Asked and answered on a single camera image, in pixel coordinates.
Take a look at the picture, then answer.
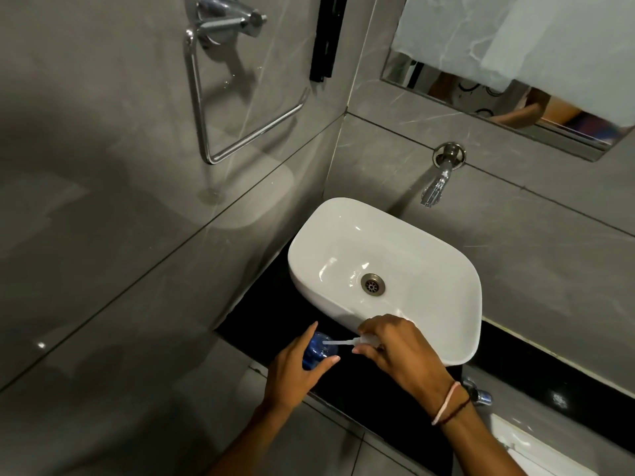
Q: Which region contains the person's left hand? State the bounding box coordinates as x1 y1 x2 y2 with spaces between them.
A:
262 321 341 412

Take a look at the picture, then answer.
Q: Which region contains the person's right hand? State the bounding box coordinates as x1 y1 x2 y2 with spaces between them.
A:
352 314 462 418

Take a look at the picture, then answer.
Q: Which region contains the blue bottle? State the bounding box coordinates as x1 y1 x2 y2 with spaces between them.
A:
302 332 338 372

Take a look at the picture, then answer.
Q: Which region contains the white pump dispenser tube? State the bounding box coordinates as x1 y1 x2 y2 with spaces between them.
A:
322 334 381 353

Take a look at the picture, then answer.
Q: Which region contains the person's right forearm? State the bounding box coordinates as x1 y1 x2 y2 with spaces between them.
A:
435 389 528 476

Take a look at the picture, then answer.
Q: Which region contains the person's left forearm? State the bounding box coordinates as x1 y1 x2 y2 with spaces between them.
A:
207 400 299 476

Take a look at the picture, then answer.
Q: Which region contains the white ceramic sink basin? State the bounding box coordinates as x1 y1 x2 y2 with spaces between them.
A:
288 197 483 367

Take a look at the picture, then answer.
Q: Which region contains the chrome angle valve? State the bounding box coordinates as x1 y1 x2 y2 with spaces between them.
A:
463 379 494 407

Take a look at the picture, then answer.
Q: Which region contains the white toilet tank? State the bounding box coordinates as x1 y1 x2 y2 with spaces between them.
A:
488 414 618 476

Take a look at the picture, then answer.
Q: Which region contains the pink wrist bracelet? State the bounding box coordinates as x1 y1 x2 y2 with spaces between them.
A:
431 381 472 426

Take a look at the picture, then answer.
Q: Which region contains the chrome wall faucet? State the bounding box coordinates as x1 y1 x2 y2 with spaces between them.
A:
421 142 467 209

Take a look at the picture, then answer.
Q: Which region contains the wall mirror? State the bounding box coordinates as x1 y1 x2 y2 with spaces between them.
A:
380 0 635 162

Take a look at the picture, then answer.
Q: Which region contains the chrome towel ring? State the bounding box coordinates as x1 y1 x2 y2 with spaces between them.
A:
184 0 311 165

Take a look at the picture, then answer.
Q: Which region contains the black wall holder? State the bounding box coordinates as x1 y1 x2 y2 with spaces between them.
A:
310 0 349 84

